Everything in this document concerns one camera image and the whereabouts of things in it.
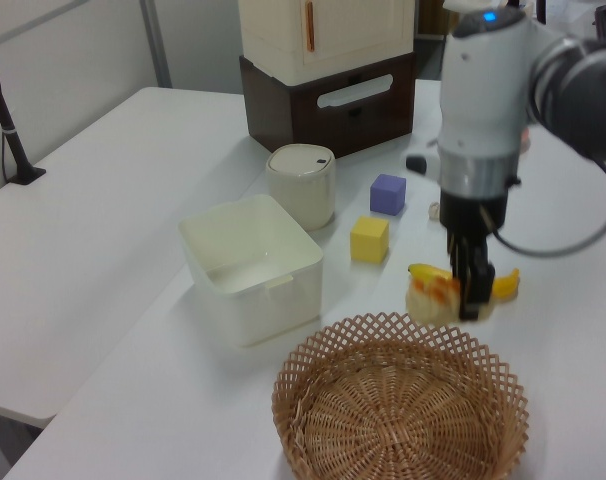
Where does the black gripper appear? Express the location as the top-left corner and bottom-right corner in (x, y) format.
(440, 191), (509, 322)

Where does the toy bread loaf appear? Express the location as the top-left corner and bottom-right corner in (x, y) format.
(404, 276), (465, 327)

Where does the woven wicker basket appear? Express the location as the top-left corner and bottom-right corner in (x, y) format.
(271, 310), (531, 480)

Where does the yellow toy banana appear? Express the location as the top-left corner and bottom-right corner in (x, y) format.
(407, 262), (522, 304)

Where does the yellow cube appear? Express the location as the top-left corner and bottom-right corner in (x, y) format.
(349, 215), (390, 264)

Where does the purple cube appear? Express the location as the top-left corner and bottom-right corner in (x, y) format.
(369, 172), (408, 218)

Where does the small beige lidded trash can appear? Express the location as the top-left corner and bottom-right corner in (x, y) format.
(265, 143), (338, 233)

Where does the white open plastic bin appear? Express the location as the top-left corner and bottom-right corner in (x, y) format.
(177, 193), (326, 350)

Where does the dark brown wooden drawer box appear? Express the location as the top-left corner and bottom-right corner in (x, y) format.
(238, 49), (418, 161)

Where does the orange tape strip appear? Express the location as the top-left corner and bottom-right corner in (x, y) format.
(304, 0), (316, 53)

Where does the black clamp pole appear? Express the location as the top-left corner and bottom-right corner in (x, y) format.
(0, 39), (48, 187)

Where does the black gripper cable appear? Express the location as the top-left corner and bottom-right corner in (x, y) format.
(481, 155), (606, 259)

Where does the white drawer handle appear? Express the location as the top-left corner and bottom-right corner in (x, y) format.
(316, 73), (395, 110)

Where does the cream plastic box with handle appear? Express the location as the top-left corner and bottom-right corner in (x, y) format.
(237, 0), (416, 84)

